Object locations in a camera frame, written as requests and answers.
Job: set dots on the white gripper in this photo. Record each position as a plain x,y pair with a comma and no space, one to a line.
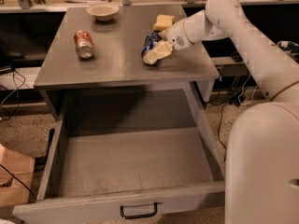
177,36

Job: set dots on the blue pepsi can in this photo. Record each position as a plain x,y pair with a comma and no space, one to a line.
150,42

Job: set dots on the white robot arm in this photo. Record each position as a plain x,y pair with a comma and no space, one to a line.
262,155

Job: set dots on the red soda can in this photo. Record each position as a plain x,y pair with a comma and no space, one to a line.
84,44

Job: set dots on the open grey top drawer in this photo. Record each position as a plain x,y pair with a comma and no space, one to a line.
127,146

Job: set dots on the yellow sponge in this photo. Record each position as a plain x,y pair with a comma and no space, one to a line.
163,22

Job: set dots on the white bowl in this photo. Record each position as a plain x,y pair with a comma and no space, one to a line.
103,12

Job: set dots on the grey cabinet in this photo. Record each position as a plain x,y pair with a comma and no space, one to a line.
117,60

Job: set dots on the black remote on shelf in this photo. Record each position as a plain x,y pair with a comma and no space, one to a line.
236,57

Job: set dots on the cardboard box left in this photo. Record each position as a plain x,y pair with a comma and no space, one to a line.
16,174

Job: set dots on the black drawer handle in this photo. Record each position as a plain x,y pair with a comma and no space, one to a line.
139,211

